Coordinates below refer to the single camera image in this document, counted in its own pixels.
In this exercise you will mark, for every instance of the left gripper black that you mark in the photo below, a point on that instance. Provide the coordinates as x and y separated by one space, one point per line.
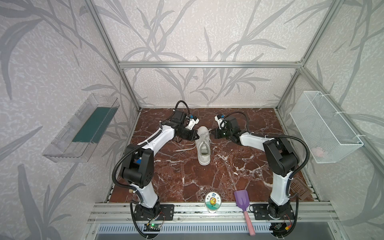
191 133

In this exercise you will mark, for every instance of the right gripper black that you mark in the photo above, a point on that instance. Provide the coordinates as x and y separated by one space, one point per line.
216 133

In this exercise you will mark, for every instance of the white sneaker shoe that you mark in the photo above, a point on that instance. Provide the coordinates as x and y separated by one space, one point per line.
203 146

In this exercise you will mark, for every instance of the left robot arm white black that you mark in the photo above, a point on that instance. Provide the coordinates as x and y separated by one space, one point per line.
145 151

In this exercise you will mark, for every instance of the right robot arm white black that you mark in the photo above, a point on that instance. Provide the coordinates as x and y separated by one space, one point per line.
281 156

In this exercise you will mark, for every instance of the purple pink toy shovel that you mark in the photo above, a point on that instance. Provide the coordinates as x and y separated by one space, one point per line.
243 202

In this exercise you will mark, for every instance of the brown slotted litter scoop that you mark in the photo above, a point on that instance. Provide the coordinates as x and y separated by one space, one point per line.
300 188

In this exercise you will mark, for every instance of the pink item in basket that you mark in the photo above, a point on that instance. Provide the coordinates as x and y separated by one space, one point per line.
318 152

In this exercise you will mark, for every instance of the green circuit board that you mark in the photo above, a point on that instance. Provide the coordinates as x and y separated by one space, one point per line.
152 227

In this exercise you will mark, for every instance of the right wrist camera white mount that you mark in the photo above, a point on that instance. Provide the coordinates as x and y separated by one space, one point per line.
220 119

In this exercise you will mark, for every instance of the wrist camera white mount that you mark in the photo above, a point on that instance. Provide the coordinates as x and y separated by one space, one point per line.
220 119
193 120

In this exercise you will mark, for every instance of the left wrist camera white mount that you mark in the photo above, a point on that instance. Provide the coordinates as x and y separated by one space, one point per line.
193 120

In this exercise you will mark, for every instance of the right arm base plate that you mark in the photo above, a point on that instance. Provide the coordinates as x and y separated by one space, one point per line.
262 212

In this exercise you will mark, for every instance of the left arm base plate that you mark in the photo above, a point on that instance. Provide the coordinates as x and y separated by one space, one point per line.
159 212

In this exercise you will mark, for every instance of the white wire mesh basket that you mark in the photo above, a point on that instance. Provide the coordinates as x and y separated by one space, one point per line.
322 125

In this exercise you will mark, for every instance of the clear plastic wall tray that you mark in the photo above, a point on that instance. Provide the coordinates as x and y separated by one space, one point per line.
79 138

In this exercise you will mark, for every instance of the right circuit board with wires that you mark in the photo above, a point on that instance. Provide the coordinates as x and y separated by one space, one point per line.
280 227

